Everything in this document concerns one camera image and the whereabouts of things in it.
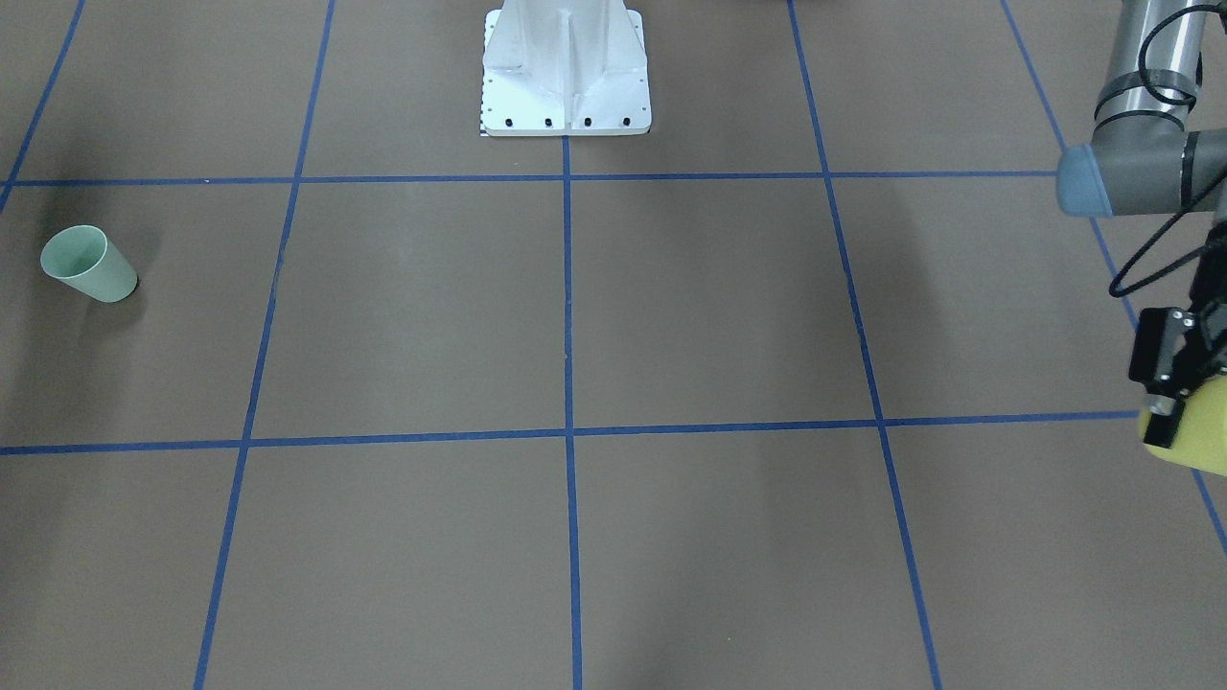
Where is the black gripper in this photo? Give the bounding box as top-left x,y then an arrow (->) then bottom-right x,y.
1129,252 -> 1226,449

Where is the yellow plastic cup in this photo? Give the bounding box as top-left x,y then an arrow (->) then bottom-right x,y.
1137,377 -> 1226,478

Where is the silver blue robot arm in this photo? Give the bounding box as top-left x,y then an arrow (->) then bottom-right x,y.
1056,1 -> 1225,467

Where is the green plastic cup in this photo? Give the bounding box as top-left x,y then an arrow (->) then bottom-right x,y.
39,223 -> 139,303

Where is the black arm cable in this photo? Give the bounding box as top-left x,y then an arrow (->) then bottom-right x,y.
1109,0 -> 1227,298

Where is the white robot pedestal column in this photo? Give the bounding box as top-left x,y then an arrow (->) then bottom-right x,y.
479,1 -> 653,138

